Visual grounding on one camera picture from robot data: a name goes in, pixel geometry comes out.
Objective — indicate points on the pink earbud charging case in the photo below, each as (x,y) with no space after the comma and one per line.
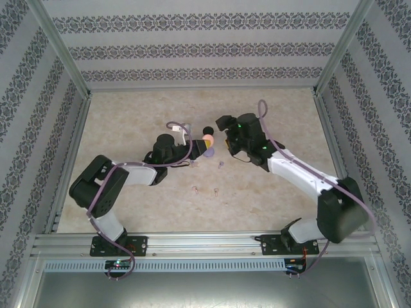
(208,139)

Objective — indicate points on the purple earbud charging case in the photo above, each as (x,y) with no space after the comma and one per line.
(210,153)

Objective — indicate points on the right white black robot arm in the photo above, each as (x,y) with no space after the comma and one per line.
(298,174)

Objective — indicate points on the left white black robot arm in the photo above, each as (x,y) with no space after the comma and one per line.
(138,174)

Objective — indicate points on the grey metal panel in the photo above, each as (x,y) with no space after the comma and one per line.
(205,288)

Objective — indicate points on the aluminium side rail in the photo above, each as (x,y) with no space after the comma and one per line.
(80,122)
(326,122)

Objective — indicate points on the aluminium mounting rail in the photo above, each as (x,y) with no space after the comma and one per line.
(205,245)

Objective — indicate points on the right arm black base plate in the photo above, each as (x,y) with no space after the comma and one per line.
(269,245)

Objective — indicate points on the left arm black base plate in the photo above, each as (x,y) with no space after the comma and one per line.
(138,245)

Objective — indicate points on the aluminium frame post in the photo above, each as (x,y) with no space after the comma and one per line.
(342,48)
(64,48)

